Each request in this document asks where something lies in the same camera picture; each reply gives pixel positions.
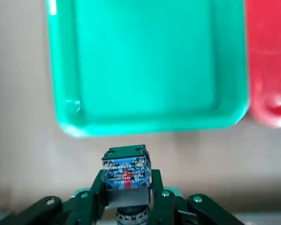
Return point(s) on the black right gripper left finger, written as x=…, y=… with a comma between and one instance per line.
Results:
x=93, y=201

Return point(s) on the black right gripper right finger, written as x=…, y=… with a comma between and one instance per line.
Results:
x=161, y=206

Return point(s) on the green push button switch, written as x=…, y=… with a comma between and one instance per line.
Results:
x=126, y=173

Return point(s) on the green plastic tray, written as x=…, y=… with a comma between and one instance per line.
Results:
x=142, y=65

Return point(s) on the red plastic tray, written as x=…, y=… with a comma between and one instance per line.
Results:
x=269, y=58

